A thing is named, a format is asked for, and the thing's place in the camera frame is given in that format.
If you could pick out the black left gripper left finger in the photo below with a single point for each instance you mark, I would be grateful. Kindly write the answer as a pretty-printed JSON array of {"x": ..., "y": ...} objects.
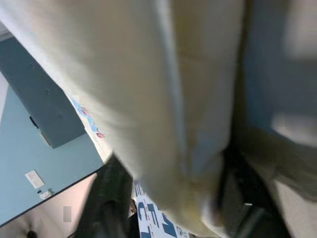
[{"x": 109, "y": 198}]

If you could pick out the cream cartoon print duvet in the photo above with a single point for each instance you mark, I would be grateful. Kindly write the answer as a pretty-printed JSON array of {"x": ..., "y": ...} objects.
[{"x": 148, "y": 86}]

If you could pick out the blue upholstered bed headboard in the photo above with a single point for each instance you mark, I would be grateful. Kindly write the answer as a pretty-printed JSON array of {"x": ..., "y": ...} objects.
[{"x": 42, "y": 99}]

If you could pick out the white wall socket plate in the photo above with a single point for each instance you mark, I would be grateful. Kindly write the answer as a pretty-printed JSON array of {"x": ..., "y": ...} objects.
[{"x": 34, "y": 179}]

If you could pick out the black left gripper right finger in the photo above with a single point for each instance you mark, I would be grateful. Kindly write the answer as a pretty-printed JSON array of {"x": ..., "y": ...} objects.
[{"x": 250, "y": 198}]

